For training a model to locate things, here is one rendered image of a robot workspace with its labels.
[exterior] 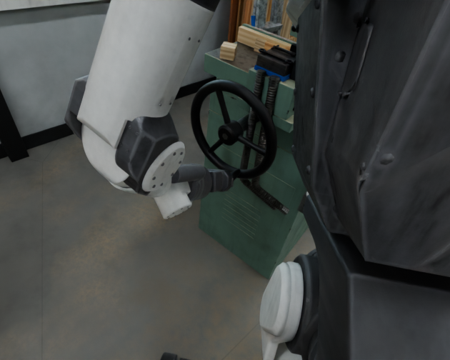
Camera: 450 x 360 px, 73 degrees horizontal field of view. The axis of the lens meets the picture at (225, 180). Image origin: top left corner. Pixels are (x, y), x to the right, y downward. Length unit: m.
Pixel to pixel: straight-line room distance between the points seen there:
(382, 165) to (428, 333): 0.15
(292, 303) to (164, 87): 0.26
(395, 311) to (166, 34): 0.29
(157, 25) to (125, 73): 0.05
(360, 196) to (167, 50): 0.21
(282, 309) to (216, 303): 1.08
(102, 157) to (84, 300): 1.12
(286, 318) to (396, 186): 0.22
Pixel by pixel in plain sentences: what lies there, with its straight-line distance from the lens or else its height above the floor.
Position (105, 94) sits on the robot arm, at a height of 1.14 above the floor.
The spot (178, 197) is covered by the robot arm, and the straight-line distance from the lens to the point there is 0.62.
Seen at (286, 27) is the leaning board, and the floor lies 0.56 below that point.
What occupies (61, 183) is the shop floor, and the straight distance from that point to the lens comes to 1.93.
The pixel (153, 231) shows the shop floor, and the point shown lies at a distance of 1.61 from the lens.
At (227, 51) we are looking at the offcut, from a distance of 1.03.
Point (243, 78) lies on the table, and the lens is 0.99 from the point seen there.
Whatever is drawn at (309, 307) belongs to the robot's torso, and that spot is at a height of 1.01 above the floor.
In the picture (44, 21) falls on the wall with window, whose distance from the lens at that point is 1.98.
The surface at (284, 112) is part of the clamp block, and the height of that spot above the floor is 0.89.
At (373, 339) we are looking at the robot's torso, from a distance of 0.26.
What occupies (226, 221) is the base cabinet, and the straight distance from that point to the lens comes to 1.40.
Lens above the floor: 1.30
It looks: 44 degrees down
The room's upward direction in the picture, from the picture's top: 9 degrees clockwise
